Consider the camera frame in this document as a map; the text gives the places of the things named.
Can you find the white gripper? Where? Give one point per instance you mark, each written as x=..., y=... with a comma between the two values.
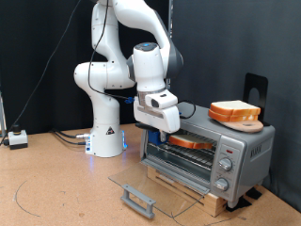
x=156, y=116

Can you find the toy bread slice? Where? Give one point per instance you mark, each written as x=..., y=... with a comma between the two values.
x=225, y=117
x=235, y=106
x=191, y=142

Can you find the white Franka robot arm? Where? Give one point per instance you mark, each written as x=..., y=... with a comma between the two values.
x=103, y=119

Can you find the silver oven knob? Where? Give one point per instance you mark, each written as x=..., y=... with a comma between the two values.
x=225, y=164
x=221, y=184

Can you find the silver toaster oven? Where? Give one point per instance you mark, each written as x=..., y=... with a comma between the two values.
x=247, y=150

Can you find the round wooden serving board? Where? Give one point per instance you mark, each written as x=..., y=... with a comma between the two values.
x=247, y=127

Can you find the slatted wooden block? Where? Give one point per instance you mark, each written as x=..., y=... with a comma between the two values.
x=216, y=204

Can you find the black foam pad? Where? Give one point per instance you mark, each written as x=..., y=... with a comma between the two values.
x=238, y=204
x=254, y=193

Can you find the grey backdrop curtain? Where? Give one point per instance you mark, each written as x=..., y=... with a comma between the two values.
x=225, y=47

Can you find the black metal bookend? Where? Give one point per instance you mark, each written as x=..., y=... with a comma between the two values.
x=263, y=84

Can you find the black backdrop curtain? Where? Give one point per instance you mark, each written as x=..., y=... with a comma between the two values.
x=47, y=103

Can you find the vertical metal pole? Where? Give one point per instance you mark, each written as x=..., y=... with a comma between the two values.
x=171, y=12

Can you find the emergency stop button box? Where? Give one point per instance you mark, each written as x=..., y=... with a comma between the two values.
x=18, y=138

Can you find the metal frame bar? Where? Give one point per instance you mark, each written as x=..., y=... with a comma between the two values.
x=2, y=116

